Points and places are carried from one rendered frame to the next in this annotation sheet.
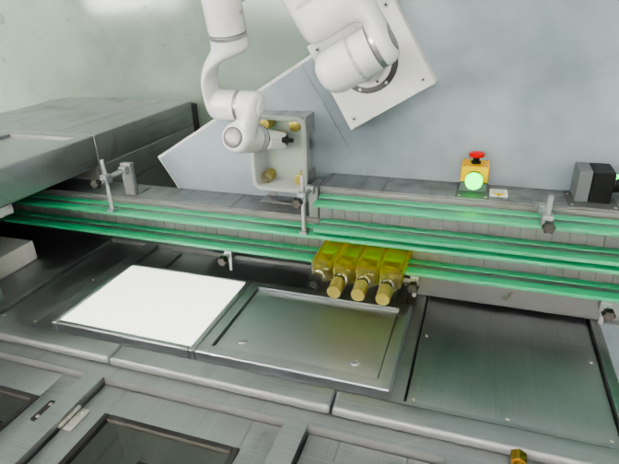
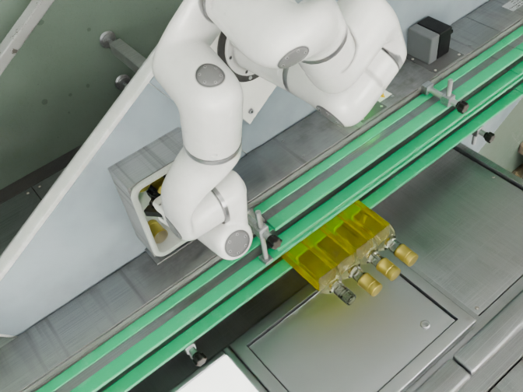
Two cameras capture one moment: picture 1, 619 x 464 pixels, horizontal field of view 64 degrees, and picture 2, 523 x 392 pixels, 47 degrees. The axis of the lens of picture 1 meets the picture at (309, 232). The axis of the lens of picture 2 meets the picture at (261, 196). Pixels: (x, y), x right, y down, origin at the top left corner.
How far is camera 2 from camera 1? 1.09 m
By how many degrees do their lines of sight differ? 46
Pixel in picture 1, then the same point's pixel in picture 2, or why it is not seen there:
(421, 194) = (338, 141)
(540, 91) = not seen: outside the picture
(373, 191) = (298, 168)
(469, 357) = (446, 240)
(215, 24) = (228, 145)
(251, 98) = (241, 187)
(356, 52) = (386, 77)
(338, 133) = not seen: hidden behind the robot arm
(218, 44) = (228, 162)
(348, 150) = not seen: hidden behind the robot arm
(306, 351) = (386, 354)
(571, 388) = (513, 207)
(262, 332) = (332, 378)
